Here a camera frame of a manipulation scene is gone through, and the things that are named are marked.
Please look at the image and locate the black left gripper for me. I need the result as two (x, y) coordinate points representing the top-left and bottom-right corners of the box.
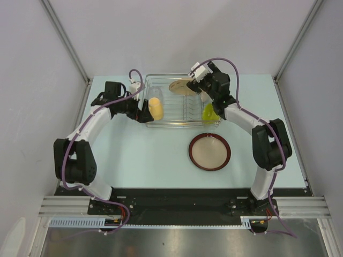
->
(116, 92), (153, 123)

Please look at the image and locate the beige bird pattern plate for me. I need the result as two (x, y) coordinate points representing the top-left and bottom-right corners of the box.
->
(168, 79), (197, 96)

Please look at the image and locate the cream yellow handled mug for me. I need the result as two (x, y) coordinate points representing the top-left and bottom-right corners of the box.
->
(148, 97), (163, 120)

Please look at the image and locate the white bowl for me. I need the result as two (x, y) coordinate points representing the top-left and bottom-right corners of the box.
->
(201, 92), (210, 102)

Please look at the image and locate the clear glass cup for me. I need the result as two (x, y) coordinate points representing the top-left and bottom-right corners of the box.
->
(147, 87), (164, 103)

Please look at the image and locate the metal wire dish rack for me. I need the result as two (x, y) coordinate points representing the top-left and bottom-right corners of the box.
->
(143, 73), (221, 128)

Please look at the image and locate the lime green bowl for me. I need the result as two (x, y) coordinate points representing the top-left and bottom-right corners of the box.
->
(202, 103), (220, 123)

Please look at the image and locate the red rimmed cream plate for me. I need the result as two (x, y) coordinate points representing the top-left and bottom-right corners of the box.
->
(188, 133), (232, 171)

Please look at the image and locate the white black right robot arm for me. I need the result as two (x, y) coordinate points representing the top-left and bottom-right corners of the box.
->
(187, 71), (292, 215)

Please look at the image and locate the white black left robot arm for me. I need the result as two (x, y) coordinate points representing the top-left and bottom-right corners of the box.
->
(53, 80), (154, 214)

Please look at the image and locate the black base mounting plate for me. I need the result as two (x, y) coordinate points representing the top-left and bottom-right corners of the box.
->
(54, 187), (314, 227)

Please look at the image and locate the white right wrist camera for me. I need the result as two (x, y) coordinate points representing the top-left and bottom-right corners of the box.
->
(188, 62), (213, 82)

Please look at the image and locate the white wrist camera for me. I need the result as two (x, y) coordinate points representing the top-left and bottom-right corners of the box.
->
(129, 79), (141, 94)
(188, 62), (213, 82)

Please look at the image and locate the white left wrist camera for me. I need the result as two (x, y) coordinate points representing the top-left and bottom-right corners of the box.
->
(129, 79), (141, 94)

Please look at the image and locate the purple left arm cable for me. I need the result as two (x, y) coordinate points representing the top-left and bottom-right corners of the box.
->
(61, 69), (145, 236)

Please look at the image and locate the aluminium frame post left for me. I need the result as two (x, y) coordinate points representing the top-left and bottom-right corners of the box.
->
(39, 0), (91, 84)

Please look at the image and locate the aluminium frame post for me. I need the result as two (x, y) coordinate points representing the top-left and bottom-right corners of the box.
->
(39, 0), (91, 84)
(274, 0), (325, 81)

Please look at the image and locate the aluminium front rail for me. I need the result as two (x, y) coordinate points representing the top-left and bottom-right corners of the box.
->
(38, 195), (93, 218)

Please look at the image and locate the light blue cable duct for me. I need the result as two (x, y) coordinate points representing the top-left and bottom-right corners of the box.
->
(50, 217), (106, 228)

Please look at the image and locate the aluminium frame post right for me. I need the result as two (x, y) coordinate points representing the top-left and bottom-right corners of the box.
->
(274, 0), (325, 81)

